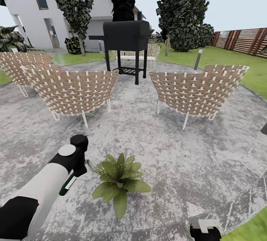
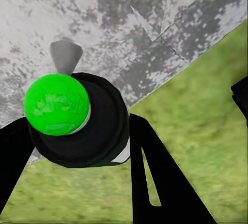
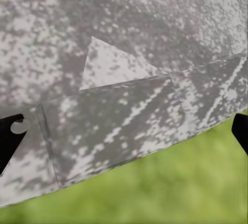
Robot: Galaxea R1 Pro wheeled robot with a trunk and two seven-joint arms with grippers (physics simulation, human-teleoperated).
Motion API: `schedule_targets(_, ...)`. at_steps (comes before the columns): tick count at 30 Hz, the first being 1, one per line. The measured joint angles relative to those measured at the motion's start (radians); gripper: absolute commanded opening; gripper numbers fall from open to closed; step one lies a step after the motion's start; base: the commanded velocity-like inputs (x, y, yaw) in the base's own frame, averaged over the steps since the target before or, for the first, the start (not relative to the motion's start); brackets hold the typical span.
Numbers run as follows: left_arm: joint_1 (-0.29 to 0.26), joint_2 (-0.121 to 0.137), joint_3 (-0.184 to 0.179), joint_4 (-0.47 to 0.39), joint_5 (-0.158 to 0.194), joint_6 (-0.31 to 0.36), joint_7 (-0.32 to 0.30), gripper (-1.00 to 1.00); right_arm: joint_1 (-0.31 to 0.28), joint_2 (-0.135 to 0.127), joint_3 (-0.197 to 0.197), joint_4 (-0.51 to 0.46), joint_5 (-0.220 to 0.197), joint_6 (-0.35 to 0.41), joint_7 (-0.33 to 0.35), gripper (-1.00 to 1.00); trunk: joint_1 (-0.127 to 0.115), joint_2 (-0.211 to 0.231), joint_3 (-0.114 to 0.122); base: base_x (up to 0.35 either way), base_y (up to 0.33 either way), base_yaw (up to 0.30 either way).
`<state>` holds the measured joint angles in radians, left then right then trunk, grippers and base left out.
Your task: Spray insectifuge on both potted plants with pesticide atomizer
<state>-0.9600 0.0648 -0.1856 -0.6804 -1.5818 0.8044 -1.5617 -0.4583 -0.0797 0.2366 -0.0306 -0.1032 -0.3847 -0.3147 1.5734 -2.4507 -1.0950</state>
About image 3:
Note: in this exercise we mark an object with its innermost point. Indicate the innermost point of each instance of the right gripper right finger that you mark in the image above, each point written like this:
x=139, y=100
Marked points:
x=240, y=130

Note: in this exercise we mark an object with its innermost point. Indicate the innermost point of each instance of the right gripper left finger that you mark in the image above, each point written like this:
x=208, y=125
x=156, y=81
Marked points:
x=12, y=131

